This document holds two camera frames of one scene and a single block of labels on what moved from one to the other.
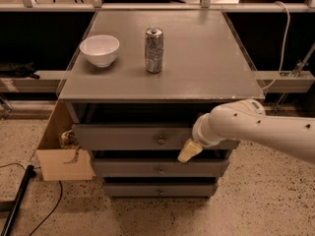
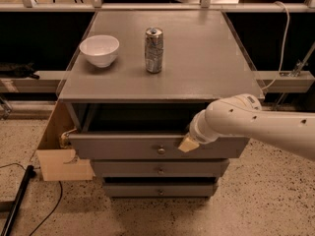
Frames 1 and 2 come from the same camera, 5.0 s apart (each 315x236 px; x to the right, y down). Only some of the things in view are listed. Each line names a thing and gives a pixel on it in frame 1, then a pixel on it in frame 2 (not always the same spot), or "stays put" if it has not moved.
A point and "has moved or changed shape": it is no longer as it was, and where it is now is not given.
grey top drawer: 141,137 has moved or changed shape
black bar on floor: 29,175 stays put
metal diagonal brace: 295,73 stays put
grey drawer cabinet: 137,123 stays put
